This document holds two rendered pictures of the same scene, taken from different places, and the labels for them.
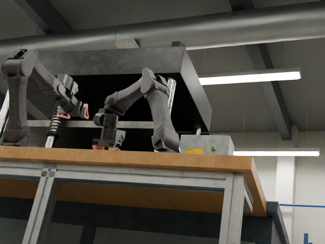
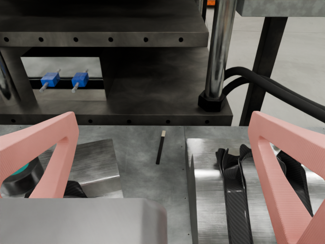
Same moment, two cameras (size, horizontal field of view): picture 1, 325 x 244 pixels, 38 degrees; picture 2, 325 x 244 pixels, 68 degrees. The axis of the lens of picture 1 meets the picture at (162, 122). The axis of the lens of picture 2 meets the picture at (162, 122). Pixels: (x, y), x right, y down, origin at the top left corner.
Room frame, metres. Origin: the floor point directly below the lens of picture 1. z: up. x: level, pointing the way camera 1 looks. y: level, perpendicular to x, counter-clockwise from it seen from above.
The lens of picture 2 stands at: (1.90, 0.42, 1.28)
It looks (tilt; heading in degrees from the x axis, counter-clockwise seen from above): 37 degrees down; 339
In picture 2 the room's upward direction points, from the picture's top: straight up
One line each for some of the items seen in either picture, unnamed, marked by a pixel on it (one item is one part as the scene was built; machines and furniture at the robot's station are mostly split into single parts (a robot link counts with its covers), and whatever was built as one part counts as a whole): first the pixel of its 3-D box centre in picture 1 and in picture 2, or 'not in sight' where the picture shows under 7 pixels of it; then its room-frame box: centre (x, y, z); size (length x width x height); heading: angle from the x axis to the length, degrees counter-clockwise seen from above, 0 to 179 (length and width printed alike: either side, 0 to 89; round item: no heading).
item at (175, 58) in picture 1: (108, 112); not in sight; (3.08, 0.40, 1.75); 1.30 x 0.84 x 0.61; 68
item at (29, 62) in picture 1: (35, 78); not in sight; (1.64, 0.52, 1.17); 0.30 x 0.09 x 0.12; 159
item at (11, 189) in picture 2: not in sight; (18, 172); (2.28, 0.57, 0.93); 0.08 x 0.08 x 0.04
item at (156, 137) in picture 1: (167, 145); not in sight; (1.42, -0.03, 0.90); 0.09 x 0.06 x 0.06; 127
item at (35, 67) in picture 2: not in sight; (84, 53); (2.99, 0.38, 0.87); 0.50 x 0.27 x 0.17; 158
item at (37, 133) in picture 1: (105, 145); not in sight; (3.14, 0.37, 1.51); 1.10 x 0.70 x 0.05; 68
